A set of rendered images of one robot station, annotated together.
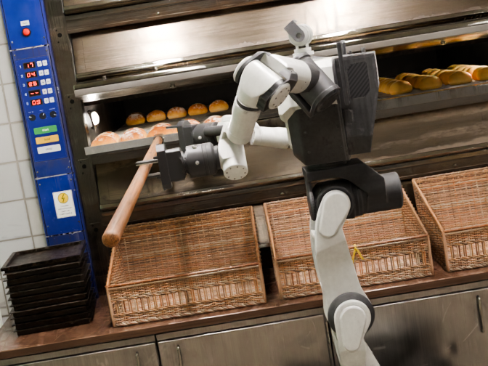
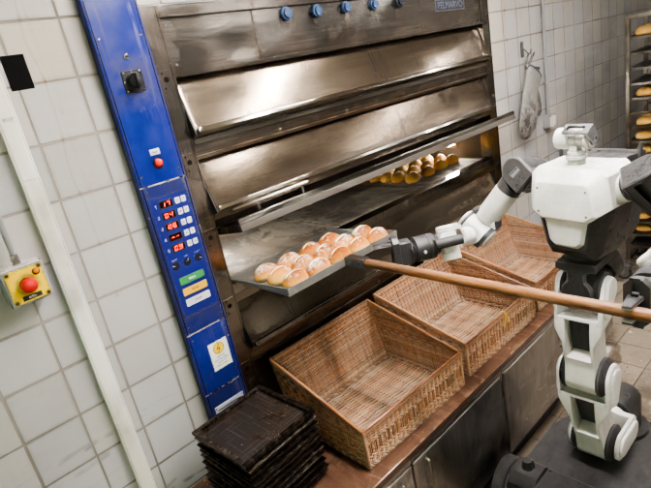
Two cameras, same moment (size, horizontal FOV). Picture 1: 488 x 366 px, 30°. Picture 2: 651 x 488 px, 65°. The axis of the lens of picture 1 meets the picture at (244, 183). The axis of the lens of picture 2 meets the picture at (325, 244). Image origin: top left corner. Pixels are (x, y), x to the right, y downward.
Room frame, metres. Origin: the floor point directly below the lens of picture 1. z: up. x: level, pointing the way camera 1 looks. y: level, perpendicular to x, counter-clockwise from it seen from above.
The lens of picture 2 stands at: (2.05, 1.38, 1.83)
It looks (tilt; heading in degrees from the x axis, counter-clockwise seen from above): 19 degrees down; 321
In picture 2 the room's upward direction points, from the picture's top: 12 degrees counter-clockwise
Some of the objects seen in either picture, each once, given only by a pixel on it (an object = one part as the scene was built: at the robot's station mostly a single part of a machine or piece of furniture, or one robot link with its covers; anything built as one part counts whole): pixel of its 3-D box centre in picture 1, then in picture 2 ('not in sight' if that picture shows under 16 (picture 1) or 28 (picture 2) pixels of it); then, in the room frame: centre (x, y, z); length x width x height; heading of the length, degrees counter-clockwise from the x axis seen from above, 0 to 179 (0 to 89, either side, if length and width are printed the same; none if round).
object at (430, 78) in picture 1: (430, 78); (396, 167); (4.06, -0.89, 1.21); 0.61 x 0.48 x 0.06; 1
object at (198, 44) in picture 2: not in sight; (357, 18); (3.64, -0.32, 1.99); 1.80 x 0.08 x 0.21; 91
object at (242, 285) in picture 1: (186, 262); (368, 371); (3.34, 0.26, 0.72); 0.56 x 0.49 x 0.28; 90
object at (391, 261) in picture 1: (343, 237); (454, 305); (3.35, -0.34, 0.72); 0.56 x 0.49 x 0.28; 90
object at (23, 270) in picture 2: not in sight; (24, 282); (3.55, 1.18, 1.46); 0.10 x 0.07 x 0.10; 91
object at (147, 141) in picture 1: (161, 134); (313, 254); (3.49, 0.28, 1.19); 0.55 x 0.36 x 0.03; 91
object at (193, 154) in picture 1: (181, 163); (645, 292); (2.43, 0.16, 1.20); 0.12 x 0.10 x 0.13; 91
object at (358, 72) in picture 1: (330, 102); (589, 198); (2.73, -0.30, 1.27); 0.34 x 0.30 x 0.36; 170
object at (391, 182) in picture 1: (352, 187); (592, 269); (2.74, -0.33, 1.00); 0.28 x 0.13 x 0.18; 91
